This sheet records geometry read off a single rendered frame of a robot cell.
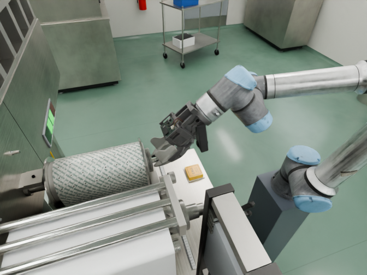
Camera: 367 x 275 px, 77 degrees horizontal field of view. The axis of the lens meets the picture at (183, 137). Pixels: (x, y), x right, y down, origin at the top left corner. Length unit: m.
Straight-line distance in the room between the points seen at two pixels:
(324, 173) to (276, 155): 1.74
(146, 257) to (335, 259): 1.90
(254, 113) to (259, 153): 1.93
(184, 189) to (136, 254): 0.72
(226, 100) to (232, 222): 0.31
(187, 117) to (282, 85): 0.30
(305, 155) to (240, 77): 0.51
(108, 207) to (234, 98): 0.39
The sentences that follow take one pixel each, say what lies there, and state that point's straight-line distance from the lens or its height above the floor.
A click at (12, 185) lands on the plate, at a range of 0.72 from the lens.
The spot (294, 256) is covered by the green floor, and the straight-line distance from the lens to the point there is 2.07.
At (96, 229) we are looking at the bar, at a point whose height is 1.44.
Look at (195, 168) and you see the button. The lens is 1.12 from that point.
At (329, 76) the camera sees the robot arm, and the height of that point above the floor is 1.47.
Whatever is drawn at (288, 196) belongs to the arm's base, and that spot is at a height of 0.92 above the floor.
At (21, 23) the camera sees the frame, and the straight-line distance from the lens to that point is 1.27.
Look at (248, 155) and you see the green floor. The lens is 2.52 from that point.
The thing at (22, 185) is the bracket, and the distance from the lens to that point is 0.75.
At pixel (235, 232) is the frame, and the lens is 0.40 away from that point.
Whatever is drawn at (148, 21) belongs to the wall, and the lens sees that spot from 5.27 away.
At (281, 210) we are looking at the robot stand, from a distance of 1.10.
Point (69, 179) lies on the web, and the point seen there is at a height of 1.30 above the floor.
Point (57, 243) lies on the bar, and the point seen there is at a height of 1.44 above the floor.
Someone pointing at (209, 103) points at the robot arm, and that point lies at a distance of 0.60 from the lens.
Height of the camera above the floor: 1.79
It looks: 43 degrees down
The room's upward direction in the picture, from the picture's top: straight up
